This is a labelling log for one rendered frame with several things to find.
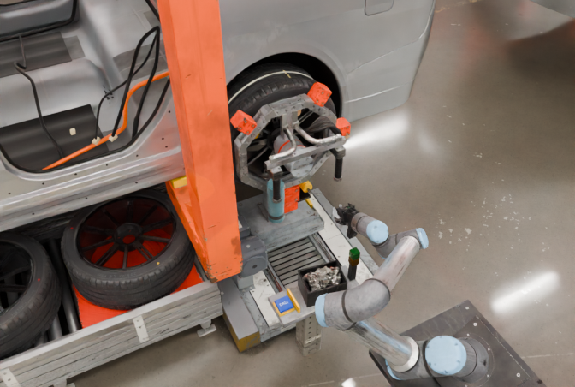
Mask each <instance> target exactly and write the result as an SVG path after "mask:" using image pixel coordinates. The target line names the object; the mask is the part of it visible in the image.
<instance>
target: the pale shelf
mask: <svg viewBox="0 0 575 387"><path fill-rule="evenodd" d="M341 269H342V271H343V273H344V275H345V277H346V279H347V281H348V284H347V290H348V289H353V288H355V287H358V286H359V283H358V282H357V280H353V281H351V282H350V281H349V279H348V278H347V275H348V268H347V266H346V265H343V266H342V267H341ZM289 289H290V291H291V293H292V294H293V297H294V298H295V300H296V301H297V302H298V304H299V306H300V313H298V311H297V310H296V308H295V307H294V308H295V310H294V311H292V312H290V313H287V314H285V315H283V316H281V317H280V316H279V314H278V312H277V310H276V309H275V307H274V305H273V302H274V301H275V300H277V299H280V298H282V297H284V296H286V295H287V296H288V294H287V290H283V291H282V292H279V293H277V294H274V295H272V296H269V297H268V302H269V303H270V305H271V307H272V309H273V310H274V312H275V314H276V316H277V317H278V319H279V321H280V323H281V324H282V327H283V328H285V327H287V326H289V325H291V324H295V323H297V322H299V321H300V320H303V319H306V318H309V317H310V316H312V315H314V314H316V313H315V306H313V307H306V304H305V301H304V299H303V296H302V294H301V292H300V290H299V286H298V285H296V286H293V287H292V288H289Z"/></svg>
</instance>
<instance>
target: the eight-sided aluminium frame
mask: <svg viewBox="0 0 575 387"><path fill-rule="evenodd" d="M304 108H308V109H310V110H312V111H314V112H315V113H317V114H318V115H320V116H326V117H328V118H329V119H330V120H331V121H332V123H333V124H334V125H335V126H336V123H337V121H336V120H337V117H336V116H335V114H334V113H333V112H332V111H331V110H329V109H327V108H326V107H324V106H323V107H321V106H319V105H317V104H314V101H313V100H312V99H311V98H310V97H309V96H308V95H306V94H299V95H298V96H295V97H291V98H287V99H283V100H281V101H277V102H274V103H272V104H266V105H263V106H262V108H261V109H259V110H258V113H257V114H256V115H255V116H254V117H253V120H254V121H255V123H256V124H257V126H256V127H255V128H254V129H253V131H252V132H251V133H250V134H249V135H247V134H244V133H242V132H241V133H240V134H239V136H237V138H236V139H235V140H234V150H235V161H236V171H237V176H238V177H239V178H240V180H241V181H242V182H244V183H245V184H248V185H250V186H252V187H255V188H258V189H260V190H262V191H265V192H266V193H267V180H265V179H263V178H261V177H259V176H255V175H254V174H252V173H250V172H248V166H247V153H246V148H247V147H248V146H249V145H250V144H251V143H252V141H253V140H254V139H255V138H256V136H257V135H258V134H259V133H260V131H261V130H262V129H263V128H264V126H265V125H266V124H267V123H268V122H269V120H270V119H271V118H273V117H277V116H281V115H282V114H286V113H290V112H293V111H295V110H301V109H304ZM332 135H334V133H333V132H332V131H331V130H330V129H329V128H327V129H325V130H324V131H323V138H327V137H330V136H332ZM330 155H332V153H331V151H330V150H327V151H324V152H319V153H317V154H314V155H313V156H312V158H313V160H314V164H313V167H312V169H311V170H310V171H309V172H308V173H307V174H305V175H304V176H293V175H292V174H291V173H290V174H287V175H284V176H282V178H281V179H282V180H283V181H284V189H285V188H290V187H292V186H295V185H298V184H300V183H302V182H303V183H304V182H307V181H308V180H309V179H310V178H311V177H312V176H313V174H314V173H315V172H316V171H317V170H318V169H319V167H320V166H321V165H322V164H323V163H324V162H325V161H326V159H327V158H328V157H329V156H330Z"/></svg>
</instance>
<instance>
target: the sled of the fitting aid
mask: <svg viewBox="0 0 575 387"><path fill-rule="evenodd" d="M305 201H306V203H307V204H308V206H309V207H310V208H311V209H312V211H313V212H314V213H315V219H313V220H311V221H309V222H306V223H302V224H300V225H298V226H295V227H292V228H291V229H286V230H284V231H282V232H279V233H277V234H274V235H271V236H268V237H265V238H263V239H262V240H263V243H264V245H265V246H266V247H267V251H269V250H272V249H274V248H277V247H280V246H283V245H285V244H288V243H289V242H292V241H296V240H298V239H300V238H303V237H306V236H308V235H311V234H314V233H317V232H318V231H321V230H323V229H324V220H323V218H322V217H321V216H320V214H319V213H318V211H317V210H316V208H315V207H314V206H313V204H312V202H311V201H310V200H309V199H306V200H305Z"/></svg>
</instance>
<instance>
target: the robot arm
mask: <svg viewBox="0 0 575 387"><path fill-rule="evenodd" d="M350 205H352V204H350V203H348V205H347V206H343V207H342V205H339V207H338V208H336V209H335V208H334V207H333V217H334V219H335V222H336V223H338V224H341V225H348V228H347V237H348V238H349V239H351V238H353V237H355V236H356V235H357V233H359V234H361V235H363V236H364V237H366V238H367V239H368V240H369V242H370V243H371V245H372V246H373V247H374V248H375V249H376V250H377V252H378V254H379V255H380V256H381V257H382V258H383V259H385V261H384V262H383V264H382V265H381V266H380V268H379V269H378V270H377V272H376V273H375V274H374V276H373V277H372V278H368V279H366V280H364V281H363V282H362V284H360V285H359V286H358V287H355V288H353V289H348V290H342V291H338V292H334V293H329V294H328V293H326V294H325V295H320V296H318V298H317V300H316V304H315V313H316V317H317V322H318V323H319V324H320V325H321V326H322V327H329V326H334V327H335V328H336V329H338V330H341V331H343V332H344V333H346V334H348V335H349V336H350V337H352V338H354V339H355V340H357V341H358V342H360V343H362V344H364V345H365V346H366V347H367V348H369V349H371V350H373V351H374V352H376V353H377V354H379V355H381V356H382V357H383V358H385V361H386V365H388V367H387V368H388V372H389V373H390V375H391V376H392V377H393V378H396V379H399V380H408V379H415V378H434V377H445V376H453V377H454V378H455V379H457V380H458V381H460V382H462V383H467V384H472V383H476V382H477V381H479V380H481V379H482V378H483V377H484V376H485V374H486V373H487V371H488V369H489V356H488V353H487V351H486V349H485V347H484V346H483V345H482V344H481V343H480V342H479V341H477V340H475V339H472V338H469V337H461V338H458V339H456V338H454V337H451V336H437V337H435V338H433V339H432V340H426V341H419V342H416V341H414V340H413V339H411V338H410V337H409V336H399V335H398V334H397V333H395V332H394V331H392V330H391V329H389V328H388V327H387V326H386V325H384V324H383V323H381V322H380V321H378V320H377V319H375V318H374V317H372V316H374V315H376V314H377V313H379V312H381V310H382V309H383V308H384V307H385V306H387V304H388V303H389V301H390V298H391V293H390V292H391V290H392V289H393V288H394V286H395V284H397V282H398V281H399V279H400V277H401V276H402V274H403V273H404V271H405V270H406V268H407V267H408V266H409V264H410V263H411V262H412V260H413V258H414V257H415V255H416V254H417V253H418V252H419V250H420V249H425V248H427V247H428V238H427V235H426V234H425V232H424V230H423V229H421V228H419V229H412V230H408V231H405V232H400V233H397V234H393V235H390V234H389V233H388V227H387V225H386V224H384V223H383V222H381V221H378V220H376V219H375V218H373V217H370V216H367V215H365V214H364V213H361V212H360V213H359V210H357V209H355V205H352V206H350Z"/></svg>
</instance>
